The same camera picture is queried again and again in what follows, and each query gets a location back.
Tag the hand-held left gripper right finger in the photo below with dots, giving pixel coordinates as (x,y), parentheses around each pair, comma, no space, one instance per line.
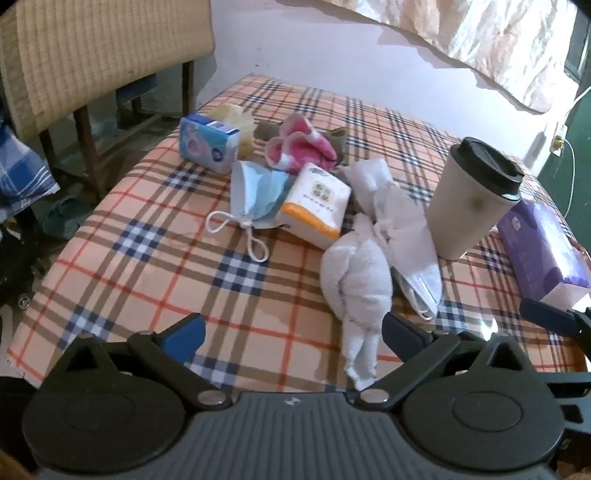
(400,334)

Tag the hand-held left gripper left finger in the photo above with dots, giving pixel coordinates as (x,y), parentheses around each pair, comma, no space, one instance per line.
(184,339)

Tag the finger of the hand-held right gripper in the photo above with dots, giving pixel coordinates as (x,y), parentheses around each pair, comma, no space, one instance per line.
(570,387)
(549,316)

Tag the blue tissue pack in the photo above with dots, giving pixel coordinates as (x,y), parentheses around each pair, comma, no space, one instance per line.
(203,143)

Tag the pink terry towel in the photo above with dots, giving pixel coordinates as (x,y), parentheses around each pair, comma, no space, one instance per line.
(304,147)

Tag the olive green cloth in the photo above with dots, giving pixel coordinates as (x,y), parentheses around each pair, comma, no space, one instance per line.
(265,131)

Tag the white face mask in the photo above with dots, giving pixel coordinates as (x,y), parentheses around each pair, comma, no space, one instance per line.
(425,286)

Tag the purple tissue pack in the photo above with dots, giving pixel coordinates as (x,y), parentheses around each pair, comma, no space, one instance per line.
(540,244)

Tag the white terry towel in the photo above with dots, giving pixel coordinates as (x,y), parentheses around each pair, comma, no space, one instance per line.
(355,277)

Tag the white thin cloth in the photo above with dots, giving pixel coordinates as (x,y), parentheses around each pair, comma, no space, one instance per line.
(397,217)

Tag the beige cup with black lid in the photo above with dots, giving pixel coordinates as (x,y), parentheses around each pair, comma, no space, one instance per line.
(466,203)

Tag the orange and white tissue pack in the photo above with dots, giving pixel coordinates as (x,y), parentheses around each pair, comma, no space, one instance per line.
(314,203)

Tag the blue face mask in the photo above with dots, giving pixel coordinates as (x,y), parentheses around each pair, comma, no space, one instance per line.
(258,194)

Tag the pair of green sandals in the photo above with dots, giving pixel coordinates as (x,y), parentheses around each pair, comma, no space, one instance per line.
(60,217)

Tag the pale yellow sponge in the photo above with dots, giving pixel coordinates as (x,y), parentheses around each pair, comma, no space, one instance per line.
(235,115)

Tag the blue plaid cloth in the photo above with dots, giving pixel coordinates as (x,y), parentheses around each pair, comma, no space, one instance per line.
(23,170)

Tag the bluish plastic container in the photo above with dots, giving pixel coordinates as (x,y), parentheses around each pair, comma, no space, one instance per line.
(134,92)

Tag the woven straw mat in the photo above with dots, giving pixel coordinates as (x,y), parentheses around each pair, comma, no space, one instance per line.
(92,55)

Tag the wall socket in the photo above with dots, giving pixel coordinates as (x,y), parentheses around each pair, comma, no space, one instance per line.
(558,138)

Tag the dark wheeled frame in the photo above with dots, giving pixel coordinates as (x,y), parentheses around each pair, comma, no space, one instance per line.
(18,272)

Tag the wooden chair frame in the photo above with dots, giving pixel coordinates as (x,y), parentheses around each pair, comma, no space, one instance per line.
(87,138)

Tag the dark window frame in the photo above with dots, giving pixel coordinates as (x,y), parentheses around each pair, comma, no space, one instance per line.
(577,55)

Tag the shiny cream wall cloth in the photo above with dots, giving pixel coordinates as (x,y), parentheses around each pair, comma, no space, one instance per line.
(508,46)

